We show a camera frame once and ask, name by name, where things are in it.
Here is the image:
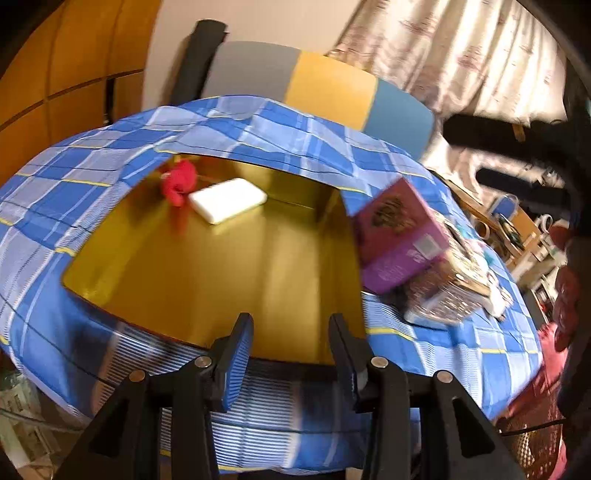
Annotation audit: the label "gold metal tray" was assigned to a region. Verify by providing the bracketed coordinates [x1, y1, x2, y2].
[62, 154, 370, 365]

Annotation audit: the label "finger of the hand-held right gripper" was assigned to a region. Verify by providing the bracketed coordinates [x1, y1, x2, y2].
[477, 167, 573, 210]
[443, 114, 568, 160]

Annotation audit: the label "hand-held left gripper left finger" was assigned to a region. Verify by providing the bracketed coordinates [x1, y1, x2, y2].
[55, 313, 254, 480]

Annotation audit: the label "stack of papers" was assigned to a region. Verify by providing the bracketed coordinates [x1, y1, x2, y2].
[0, 360, 93, 480]

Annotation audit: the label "purple cardboard box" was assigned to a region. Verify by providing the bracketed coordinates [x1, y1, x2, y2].
[353, 178, 451, 294]

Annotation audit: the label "black rolled mat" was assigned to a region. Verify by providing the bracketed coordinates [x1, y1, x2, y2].
[171, 19, 228, 104]

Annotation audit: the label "blue plaid cloth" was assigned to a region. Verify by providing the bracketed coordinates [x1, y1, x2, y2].
[0, 95, 543, 472]

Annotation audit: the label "wooden cabinet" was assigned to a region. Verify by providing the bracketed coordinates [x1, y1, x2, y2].
[0, 0, 162, 153]

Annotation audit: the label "white soft pack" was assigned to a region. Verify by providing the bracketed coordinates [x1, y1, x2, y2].
[188, 178, 269, 225]

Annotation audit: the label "sequined tissue box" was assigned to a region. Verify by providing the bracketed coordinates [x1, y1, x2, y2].
[402, 222, 513, 324]

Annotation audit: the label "red sock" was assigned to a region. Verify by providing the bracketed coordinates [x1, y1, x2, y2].
[161, 159, 199, 206]

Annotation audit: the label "cluttered wooden shelf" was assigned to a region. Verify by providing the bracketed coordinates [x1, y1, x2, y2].
[443, 175, 564, 287]

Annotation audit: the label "person's right hand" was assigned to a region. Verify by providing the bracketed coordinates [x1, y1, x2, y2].
[551, 222, 583, 354]

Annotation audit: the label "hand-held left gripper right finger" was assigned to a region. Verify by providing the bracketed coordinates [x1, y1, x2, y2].
[329, 314, 527, 480]

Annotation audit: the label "red mesh basket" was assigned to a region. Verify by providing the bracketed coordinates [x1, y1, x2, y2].
[501, 323, 571, 480]

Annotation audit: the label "grey yellow blue chair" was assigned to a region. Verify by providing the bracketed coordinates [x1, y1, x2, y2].
[203, 41, 435, 160]

